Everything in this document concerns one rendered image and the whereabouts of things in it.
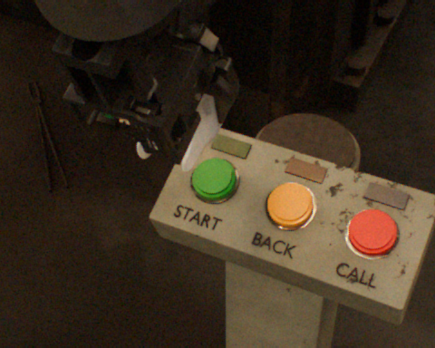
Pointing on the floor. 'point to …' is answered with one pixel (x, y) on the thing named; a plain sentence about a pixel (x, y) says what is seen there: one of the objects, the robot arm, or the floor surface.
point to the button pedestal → (295, 246)
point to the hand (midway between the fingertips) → (199, 125)
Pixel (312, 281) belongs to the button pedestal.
